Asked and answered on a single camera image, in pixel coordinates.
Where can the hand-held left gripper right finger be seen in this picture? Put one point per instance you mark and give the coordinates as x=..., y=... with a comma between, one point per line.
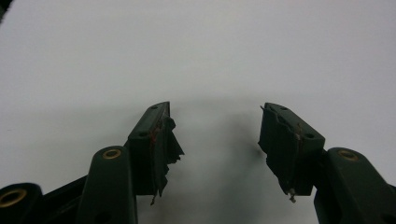
x=295, y=149

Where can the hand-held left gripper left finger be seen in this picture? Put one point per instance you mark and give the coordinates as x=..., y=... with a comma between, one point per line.
x=146, y=155

